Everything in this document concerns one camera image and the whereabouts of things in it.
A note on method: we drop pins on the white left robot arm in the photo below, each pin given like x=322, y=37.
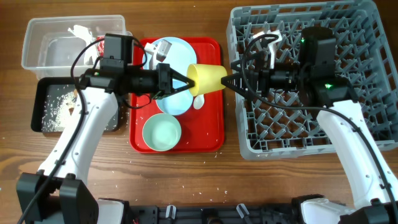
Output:
x=57, y=192

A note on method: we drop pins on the light green bowl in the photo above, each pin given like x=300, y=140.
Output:
x=161, y=132

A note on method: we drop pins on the white crumpled paper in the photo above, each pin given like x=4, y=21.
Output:
x=87, y=36

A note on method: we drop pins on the red snack wrapper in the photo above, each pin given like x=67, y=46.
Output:
x=100, y=45

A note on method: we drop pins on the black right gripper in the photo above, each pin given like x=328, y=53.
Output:
x=263, y=78

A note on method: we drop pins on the white rice grains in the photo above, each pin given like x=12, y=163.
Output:
x=56, y=115

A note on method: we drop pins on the grey dishwasher rack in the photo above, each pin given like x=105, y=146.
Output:
x=362, y=56

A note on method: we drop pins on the yellow plastic cup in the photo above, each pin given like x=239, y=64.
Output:
x=207, y=78

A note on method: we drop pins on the light blue bowl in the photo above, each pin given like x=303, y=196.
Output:
x=176, y=104

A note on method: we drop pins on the black waste tray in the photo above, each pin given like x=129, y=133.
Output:
x=39, y=101

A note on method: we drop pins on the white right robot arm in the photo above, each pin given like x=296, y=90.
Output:
x=334, y=104

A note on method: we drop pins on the red serving tray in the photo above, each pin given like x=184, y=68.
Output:
x=203, y=129

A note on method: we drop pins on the clear plastic waste bin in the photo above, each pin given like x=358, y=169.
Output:
x=50, y=49

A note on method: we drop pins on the brown carrot piece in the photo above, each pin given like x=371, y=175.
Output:
x=72, y=101

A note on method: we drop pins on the large light blue plate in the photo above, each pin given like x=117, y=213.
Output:
x=179, y=57

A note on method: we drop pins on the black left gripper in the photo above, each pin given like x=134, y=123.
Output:
x=163, y=82

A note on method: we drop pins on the white plastic spoon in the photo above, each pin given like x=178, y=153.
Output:
x=198, y=102

